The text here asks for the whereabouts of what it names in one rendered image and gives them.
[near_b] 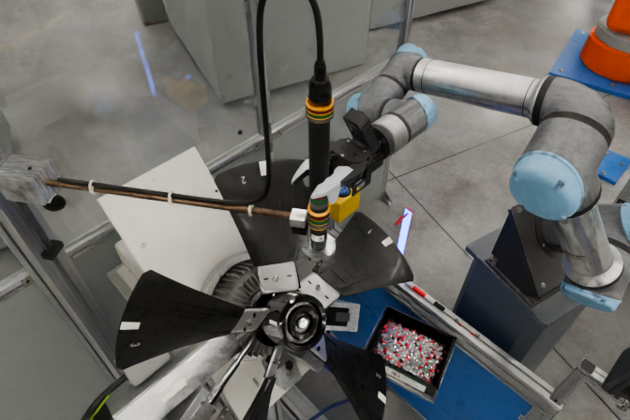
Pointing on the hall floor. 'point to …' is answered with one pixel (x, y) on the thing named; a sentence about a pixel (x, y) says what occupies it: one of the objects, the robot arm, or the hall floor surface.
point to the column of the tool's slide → (61, 286)
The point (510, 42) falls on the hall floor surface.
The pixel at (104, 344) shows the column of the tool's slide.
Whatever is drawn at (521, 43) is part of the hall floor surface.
